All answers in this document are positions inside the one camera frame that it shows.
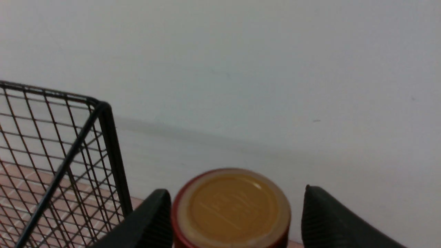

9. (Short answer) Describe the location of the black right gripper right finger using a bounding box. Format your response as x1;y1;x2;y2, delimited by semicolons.
302;185;404;248

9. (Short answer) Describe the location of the soy sauce bottle red cap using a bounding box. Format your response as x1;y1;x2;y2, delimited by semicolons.
171;168;291;248

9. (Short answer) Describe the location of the black wire mesh shelf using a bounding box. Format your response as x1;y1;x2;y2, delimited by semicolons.
0;80;133;248

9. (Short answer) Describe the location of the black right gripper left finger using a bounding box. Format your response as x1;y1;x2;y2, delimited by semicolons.
90;189;172;248

